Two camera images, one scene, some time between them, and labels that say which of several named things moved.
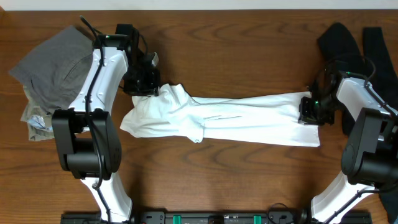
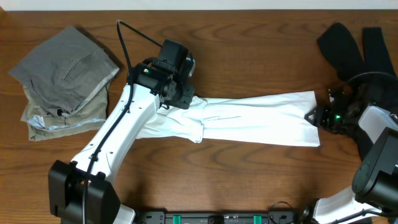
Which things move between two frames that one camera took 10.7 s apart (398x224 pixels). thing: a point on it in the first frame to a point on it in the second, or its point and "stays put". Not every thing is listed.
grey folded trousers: [56, 71] stays put
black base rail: [214, 217] stays put
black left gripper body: [144, 88] to [184, 97]
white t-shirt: [272, 120] stays put
